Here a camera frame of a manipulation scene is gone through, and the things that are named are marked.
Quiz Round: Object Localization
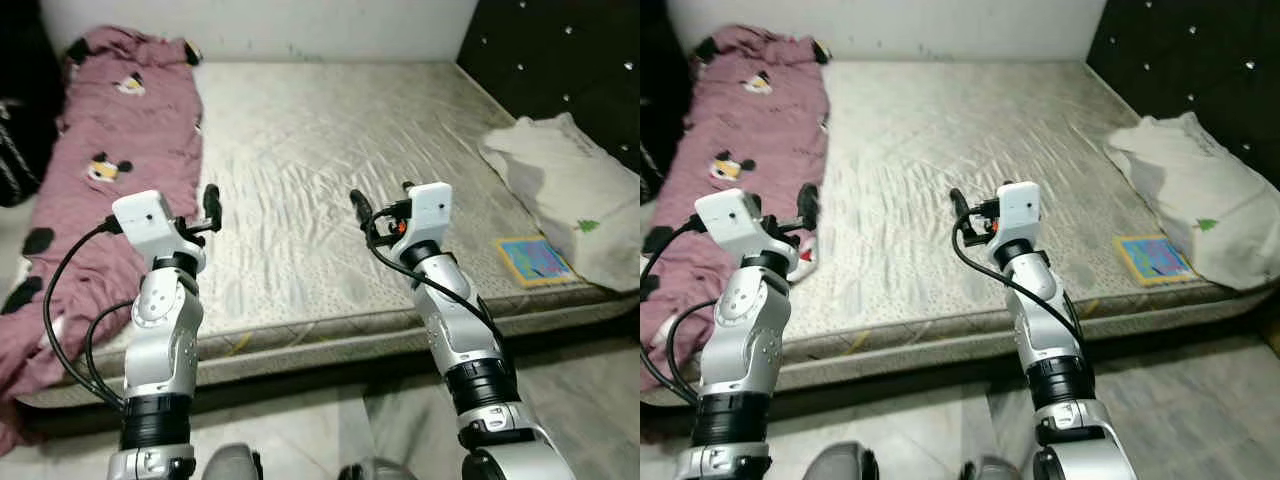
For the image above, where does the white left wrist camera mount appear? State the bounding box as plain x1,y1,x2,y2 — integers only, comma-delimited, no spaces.
694,188,791,276
111,190,206,273

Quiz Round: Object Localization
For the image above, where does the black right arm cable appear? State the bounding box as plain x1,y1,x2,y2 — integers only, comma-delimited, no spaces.
362,215,506,351
952,215,1086,346

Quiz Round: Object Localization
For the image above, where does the yellow-edged blue children's book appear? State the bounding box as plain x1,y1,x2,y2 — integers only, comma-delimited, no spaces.
1114,234,1197,288
495,236,579,289

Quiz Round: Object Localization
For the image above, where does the mauve cartoon mouse blanket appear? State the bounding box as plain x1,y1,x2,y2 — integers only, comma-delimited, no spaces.
0,25,206,456
640,25,831,396

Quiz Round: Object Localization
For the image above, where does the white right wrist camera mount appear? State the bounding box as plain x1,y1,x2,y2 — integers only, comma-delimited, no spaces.
397,182,453,263
993,181,1041,263

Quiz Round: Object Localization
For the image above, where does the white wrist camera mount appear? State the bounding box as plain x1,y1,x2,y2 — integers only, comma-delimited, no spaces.
397,182,453,263
694,188,791,276
993,181,1041,263
111,190,206,273

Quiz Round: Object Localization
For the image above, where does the dark tufted headboard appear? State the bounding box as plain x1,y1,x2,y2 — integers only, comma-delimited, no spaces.
457,0,641,191
1087,0,1280,186

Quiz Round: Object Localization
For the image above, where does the white pillow with green tree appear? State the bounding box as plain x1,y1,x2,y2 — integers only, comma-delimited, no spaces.
478,112,641,294
1103,112,1280,293

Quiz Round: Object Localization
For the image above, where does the black tote with white print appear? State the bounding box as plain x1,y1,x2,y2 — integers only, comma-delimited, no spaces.
0,0,66,209
640,0,669,201

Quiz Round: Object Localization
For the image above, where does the silver robot left leg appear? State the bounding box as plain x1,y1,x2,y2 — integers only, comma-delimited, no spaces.
800,442,881,480
200,443,263,480

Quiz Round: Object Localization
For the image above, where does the quilted grey patterned mattress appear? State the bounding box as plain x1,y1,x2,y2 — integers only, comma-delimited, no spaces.
650,60,1280,406
20,60,641,409

